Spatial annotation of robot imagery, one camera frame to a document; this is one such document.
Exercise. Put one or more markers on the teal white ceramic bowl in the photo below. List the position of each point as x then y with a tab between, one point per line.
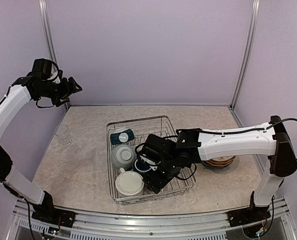
121	136

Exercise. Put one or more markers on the clear glass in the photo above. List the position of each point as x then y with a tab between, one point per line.
63	135

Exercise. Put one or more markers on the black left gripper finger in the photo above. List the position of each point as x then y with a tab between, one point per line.
60	102
74	87

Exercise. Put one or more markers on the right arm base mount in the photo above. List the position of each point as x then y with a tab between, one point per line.
249	214

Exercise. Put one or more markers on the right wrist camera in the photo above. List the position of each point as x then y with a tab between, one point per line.
157	149

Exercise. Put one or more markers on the aluminium front rail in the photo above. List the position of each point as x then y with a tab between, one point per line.
92	225

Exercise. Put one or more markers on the yellow polka dot plate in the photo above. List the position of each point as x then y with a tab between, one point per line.
217	164

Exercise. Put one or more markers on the white ceramic mug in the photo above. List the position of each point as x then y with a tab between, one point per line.
129	183

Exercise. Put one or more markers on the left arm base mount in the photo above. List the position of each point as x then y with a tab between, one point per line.
46	212

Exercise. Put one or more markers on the dark blue mug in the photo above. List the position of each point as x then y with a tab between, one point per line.
141	167

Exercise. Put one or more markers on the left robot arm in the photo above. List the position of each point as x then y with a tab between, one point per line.
29	112

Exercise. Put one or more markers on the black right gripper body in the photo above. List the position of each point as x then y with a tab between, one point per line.
152	180

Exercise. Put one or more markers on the blue polka dot plate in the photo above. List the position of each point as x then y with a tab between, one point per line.
217	169

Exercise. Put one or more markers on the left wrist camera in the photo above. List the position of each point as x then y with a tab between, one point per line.
43	69

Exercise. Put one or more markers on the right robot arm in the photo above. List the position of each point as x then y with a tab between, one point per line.
195	145

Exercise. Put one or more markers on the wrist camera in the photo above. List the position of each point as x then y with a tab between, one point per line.
43	69
157	149

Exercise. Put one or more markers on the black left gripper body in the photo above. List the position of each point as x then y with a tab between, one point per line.
56	92

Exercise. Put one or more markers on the aluminium corner post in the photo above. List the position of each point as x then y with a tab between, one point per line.
247	53
43	9

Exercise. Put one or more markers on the left aluminium corner post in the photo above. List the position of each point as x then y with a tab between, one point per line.
43	9

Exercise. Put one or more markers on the grey striped ceramic bowl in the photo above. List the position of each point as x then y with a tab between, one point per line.
123	156

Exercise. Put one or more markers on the right aluminium corner post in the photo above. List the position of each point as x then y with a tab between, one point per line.
247	53

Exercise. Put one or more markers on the cream bird pattern plate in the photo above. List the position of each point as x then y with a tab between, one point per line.
223	159

